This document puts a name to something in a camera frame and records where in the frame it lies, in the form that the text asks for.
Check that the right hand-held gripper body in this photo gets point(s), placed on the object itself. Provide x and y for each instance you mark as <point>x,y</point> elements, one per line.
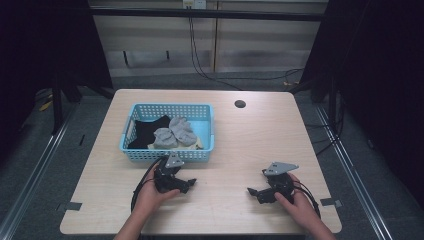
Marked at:
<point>280,185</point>

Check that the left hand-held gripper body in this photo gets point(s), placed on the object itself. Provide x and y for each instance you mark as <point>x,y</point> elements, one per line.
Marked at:
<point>166,176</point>

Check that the person's left hand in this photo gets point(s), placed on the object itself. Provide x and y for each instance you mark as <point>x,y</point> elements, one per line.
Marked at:
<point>150,196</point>

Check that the person's right hand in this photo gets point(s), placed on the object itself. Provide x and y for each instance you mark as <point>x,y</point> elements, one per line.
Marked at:
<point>300,208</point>

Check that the beige cloth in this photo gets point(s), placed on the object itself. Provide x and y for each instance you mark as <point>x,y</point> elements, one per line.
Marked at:
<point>196,145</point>

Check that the grey sock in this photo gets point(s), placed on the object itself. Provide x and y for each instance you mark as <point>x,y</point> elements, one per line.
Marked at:
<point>165,138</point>
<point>182,130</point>

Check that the black cloth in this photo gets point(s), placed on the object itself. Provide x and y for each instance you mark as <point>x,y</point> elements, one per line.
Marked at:
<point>146,131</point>

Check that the light blue plastic basket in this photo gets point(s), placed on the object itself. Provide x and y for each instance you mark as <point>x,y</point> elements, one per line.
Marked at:
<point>203,133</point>

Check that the grey tape strip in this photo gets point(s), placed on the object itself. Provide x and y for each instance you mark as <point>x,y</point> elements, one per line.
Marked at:
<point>71,206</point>
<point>330,202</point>

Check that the black table grommet hole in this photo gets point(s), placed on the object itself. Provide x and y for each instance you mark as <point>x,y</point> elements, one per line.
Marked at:
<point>240,103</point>

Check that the black metal stand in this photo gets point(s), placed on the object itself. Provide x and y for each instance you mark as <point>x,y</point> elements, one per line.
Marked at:
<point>57,106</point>

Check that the yellow floor object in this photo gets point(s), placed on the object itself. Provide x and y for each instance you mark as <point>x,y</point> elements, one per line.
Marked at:
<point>45,106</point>

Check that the black curtain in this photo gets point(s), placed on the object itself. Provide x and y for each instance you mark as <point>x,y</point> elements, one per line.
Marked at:
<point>43,43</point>
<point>380,83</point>

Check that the black horizontal metal bar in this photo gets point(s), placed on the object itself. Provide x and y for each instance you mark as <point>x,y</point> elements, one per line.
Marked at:
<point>206,14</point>

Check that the metal floor rail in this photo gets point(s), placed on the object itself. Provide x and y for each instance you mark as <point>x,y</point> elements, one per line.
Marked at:
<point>353,173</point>
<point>30,176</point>

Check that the white wall outlet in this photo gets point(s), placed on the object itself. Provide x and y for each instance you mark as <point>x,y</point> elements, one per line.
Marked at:
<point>194,3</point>

